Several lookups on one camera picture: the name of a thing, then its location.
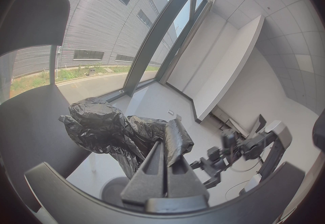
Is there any dark grey white-legged chair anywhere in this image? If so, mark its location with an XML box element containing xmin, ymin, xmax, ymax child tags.
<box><xmin>0</xmin><ymin>0</ymin><xmax>98</xmax><ymax>180</ymax></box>

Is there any black framed table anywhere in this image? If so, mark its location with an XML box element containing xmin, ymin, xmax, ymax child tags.
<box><xmin>209</xmin><ymin>110</ymin><xmax>254</xmax><ymax>140</ymax></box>

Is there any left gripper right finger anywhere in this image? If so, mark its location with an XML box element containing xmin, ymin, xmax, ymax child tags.
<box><xmin>168</xmin><ymin>156</ymin><xmax>210</xmax><ymax>199</ymax></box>

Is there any white wall counter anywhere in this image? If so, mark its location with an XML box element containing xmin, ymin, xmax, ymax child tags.
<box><xmin>196</xmin><ymin>14</ymin><xmax>266</xmax><ymax>125</ymax></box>

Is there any white trash bin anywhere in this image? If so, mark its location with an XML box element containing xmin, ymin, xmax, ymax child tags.
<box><xmin>102</xmin><ymin>177</ymin><xmax>133</xmax><ymax>204</ymax></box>

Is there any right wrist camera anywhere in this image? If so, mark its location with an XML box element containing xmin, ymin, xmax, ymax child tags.
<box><xmin>207</xmin><ymin>147</ymin><xmax>222</xmax><ymax>162</ymax></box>

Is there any black plastic bag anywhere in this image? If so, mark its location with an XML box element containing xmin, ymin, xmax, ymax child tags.
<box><xmin>59</xmin><ymin>97</ymin><xmax>194</xmax><ymax>180</ymax></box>

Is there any window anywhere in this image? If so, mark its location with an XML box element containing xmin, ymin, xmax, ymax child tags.
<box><xmin>0</xmin><ymin>0</ymin><xmax>226</xmax><ymax>107</ymax></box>

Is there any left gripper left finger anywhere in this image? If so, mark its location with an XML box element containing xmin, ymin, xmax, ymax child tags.
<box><xmin>121</xmin><ymin>140</ymin><xmax>168</xmax><ymax>206</ymax></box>

